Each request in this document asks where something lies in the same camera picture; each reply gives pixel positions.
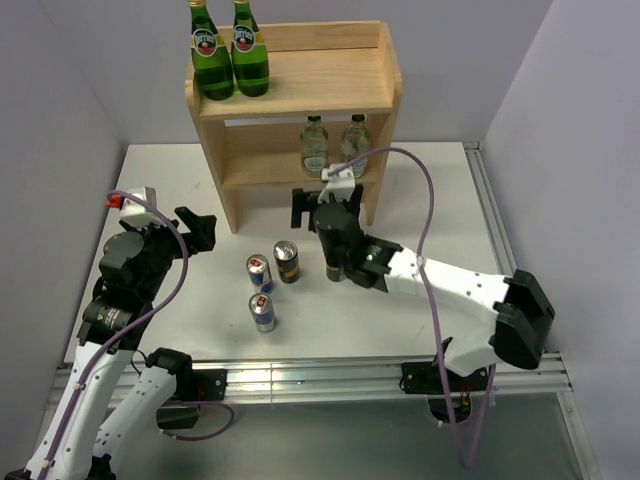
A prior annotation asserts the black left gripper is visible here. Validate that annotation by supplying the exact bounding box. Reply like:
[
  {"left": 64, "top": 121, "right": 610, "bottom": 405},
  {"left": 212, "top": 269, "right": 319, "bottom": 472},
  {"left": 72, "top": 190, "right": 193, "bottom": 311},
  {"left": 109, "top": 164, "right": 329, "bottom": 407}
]
[{"left": 121, "top": 205, "right": 215, "bottom": 299}]

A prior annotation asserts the black yellow can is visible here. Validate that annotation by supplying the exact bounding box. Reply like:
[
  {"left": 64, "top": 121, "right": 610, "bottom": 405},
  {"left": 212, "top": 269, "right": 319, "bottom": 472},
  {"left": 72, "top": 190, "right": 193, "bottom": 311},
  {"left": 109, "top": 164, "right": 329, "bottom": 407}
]
[
  {"left": 273, "top": 240, "right": 300, "bottom": 284},
  {"left": 326, "top": 265, "right": 345, "bottom": 282}
]

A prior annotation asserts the blue silver energy can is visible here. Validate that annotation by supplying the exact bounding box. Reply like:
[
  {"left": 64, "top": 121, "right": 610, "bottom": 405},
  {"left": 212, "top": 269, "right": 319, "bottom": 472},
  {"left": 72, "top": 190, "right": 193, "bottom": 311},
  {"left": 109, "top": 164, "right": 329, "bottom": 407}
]
[
  {"left": 248, "top": 293, "right": 276, "bottom": 332},
  {"left": 246, "top": 254, "right": 274, "bottom": 294}
]

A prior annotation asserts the clear Chang soda bottle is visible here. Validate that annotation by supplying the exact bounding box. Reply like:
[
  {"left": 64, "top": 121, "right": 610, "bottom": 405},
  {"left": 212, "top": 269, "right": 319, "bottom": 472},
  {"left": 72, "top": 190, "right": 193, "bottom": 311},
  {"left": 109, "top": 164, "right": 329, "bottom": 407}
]
[
  {"left": 340, "top": 114, "right": 370, "bottom": 178},
  {"left": 300, "top": 115, "right": 329, "bottom": 177}
]

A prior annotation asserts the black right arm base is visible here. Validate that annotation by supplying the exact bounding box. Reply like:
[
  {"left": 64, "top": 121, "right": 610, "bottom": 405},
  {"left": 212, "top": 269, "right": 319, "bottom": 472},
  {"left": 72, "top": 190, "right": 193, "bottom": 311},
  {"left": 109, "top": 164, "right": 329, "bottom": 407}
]
[{"left": 399, "top": 360, "right": 490, "bottom": 395}]

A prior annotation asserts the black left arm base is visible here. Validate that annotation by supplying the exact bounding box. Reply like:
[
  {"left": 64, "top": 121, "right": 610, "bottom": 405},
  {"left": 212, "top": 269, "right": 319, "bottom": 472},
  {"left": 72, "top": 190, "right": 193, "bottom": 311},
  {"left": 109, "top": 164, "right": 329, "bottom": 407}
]
[{"left": 171, "top": 369, "right": 227, "bottom": 401}]

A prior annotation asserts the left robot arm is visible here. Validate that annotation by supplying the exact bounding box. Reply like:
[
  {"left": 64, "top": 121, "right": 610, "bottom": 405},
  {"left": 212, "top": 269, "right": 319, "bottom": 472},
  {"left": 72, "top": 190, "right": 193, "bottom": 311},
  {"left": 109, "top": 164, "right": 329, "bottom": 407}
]
[{"left": 6, "top": 207, "right": 217, "bottom": 479}]

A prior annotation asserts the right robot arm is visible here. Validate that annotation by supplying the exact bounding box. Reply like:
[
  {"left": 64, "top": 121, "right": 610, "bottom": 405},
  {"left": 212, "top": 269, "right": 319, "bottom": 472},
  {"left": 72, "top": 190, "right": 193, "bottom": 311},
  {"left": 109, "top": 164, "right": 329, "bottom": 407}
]
[{"left": 291, "top": 185, "right": 555, "bottom": 390}]

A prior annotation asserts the wooden shelf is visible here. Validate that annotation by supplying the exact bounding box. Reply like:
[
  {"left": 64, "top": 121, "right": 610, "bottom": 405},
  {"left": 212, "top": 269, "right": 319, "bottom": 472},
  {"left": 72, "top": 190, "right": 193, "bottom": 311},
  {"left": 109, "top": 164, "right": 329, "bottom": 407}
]
[{"left": 185, "top": 20, "right": 403, "bottom": 232}]

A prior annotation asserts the left green Perrier bottle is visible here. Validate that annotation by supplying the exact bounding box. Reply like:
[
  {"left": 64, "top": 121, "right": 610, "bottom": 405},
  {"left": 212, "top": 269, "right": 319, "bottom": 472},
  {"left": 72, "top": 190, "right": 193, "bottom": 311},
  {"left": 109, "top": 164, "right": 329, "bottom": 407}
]
[{"left": 188, "top": 0, "right": 234, "bottom": 101}]

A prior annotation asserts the green perrier bottle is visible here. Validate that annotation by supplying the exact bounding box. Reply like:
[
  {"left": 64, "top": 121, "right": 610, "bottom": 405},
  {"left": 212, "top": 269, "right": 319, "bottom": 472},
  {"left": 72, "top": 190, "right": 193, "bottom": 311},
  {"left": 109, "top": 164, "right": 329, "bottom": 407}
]
[
  {"left": 188, "top": 0, "right": 234, "bottom": 101},
  {"left": 231, "top": 1, "right": 270, "bottom": 97}
]

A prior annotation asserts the right green Perrier bottle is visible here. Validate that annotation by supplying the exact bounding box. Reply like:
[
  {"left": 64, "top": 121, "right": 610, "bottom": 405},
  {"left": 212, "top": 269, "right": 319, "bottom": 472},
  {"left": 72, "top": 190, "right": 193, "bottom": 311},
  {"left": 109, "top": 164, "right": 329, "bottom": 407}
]
[{"left": 231, "top": 1, "right": 270, "bottom": 97}]

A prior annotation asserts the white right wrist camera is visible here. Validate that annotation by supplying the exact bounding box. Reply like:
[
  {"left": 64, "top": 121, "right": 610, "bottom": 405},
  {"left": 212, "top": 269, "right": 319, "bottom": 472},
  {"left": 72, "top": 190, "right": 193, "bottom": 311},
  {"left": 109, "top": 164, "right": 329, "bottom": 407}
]
[{"left": 318, "top": 164, "right": 356, "bottom": 204}]

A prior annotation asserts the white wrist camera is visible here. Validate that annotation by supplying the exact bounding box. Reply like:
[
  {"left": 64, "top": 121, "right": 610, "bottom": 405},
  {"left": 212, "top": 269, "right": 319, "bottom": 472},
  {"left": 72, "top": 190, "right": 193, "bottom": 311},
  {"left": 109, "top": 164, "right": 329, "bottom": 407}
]
[
  {"left": 318, "top": 164, "right": 356, "bottom": 204},
  {"left": 106, "top": 186, "right": 163, "bottom": 229}
]

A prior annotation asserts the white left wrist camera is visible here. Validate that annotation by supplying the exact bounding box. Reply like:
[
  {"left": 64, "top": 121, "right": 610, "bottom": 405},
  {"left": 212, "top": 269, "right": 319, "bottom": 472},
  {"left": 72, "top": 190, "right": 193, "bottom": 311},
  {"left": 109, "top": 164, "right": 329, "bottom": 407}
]
[{"left": 106, "top": 186, "right": 163, "bottom": 229}]

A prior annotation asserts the aluminium rail frame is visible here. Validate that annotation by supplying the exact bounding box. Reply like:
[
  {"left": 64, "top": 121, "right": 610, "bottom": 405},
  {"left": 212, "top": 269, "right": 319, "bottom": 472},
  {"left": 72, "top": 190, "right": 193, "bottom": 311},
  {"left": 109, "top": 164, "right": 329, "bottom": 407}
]
[{"left": 47, "top": 141, "right": 601, "bottom": 480}]

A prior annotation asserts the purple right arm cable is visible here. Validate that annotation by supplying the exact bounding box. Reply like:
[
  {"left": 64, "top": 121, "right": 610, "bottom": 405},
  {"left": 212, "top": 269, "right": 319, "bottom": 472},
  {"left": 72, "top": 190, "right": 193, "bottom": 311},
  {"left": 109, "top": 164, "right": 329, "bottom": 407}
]
[{"left": 327, "top": 147, "right": 496, "bottom": 467}]

